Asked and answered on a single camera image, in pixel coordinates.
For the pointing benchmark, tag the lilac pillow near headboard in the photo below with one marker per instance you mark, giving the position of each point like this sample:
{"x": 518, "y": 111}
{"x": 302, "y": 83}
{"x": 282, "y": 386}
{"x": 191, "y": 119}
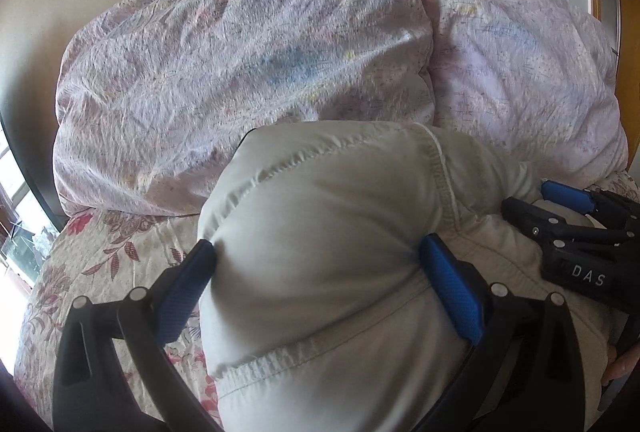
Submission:
{"x": 534, "y": 78}

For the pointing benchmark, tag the beige puffer jacket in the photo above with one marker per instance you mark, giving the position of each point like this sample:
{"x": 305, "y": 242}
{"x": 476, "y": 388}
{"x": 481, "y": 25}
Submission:
{"x": 319, "y": 316}

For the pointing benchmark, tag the person's right hand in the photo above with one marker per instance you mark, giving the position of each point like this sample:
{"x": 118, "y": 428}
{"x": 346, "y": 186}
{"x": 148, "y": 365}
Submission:
{"x": 622, "y": 366}

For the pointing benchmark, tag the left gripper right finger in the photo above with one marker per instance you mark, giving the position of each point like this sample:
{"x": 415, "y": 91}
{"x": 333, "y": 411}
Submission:
{"x": 524, "y": 369}

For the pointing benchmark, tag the lilac pillow near wall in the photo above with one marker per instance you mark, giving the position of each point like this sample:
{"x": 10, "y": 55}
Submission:
{"x": 154, "y": 96}

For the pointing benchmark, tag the floral bed sheet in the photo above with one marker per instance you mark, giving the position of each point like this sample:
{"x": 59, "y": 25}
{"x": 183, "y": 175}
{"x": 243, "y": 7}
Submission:
{"x": 105, "y": 254}

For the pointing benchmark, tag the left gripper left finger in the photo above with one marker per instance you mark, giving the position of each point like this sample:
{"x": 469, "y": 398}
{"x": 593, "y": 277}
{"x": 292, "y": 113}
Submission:
{"x": 90, "y": 390}

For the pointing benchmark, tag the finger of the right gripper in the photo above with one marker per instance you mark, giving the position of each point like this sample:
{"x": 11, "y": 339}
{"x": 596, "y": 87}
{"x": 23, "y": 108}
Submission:
{"x": 552, "y": 231}
{"x": 611, "y": 210}

